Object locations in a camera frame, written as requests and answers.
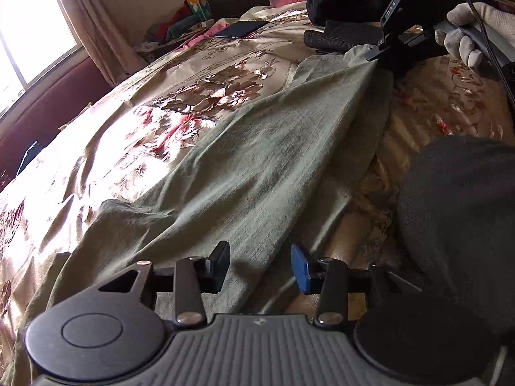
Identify floral satin bedspread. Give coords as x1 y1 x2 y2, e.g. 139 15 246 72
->
0 0 515 386

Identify grey-green pants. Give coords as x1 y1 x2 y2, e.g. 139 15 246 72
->
12 44 395 330

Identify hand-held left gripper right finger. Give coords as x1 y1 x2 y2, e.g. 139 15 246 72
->
291 244 423 329

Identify pile of colourful clutter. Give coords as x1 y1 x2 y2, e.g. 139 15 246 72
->
137 2 214 53

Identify blue flat object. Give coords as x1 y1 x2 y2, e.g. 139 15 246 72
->
16 141 41 175

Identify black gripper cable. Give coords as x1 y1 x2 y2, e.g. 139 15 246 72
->
453 0 515 103

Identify beige curtain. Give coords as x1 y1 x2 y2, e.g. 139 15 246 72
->
44 0 149 87

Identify dark flat notebook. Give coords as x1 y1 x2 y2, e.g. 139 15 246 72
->
213 20 270 40

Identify person's right hand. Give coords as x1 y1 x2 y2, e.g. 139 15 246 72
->
436 2 515 69

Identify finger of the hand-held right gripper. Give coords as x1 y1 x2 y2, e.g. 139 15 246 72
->
365 27 445 63

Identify window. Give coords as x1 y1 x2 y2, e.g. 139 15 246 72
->
0 0 79 109

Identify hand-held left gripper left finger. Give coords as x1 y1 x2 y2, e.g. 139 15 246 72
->
86 240 231 327

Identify black clothes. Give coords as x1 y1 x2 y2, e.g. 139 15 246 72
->
306 0 403 27

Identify person's dark-clothed leg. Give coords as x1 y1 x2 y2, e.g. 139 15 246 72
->
396 136 515 342

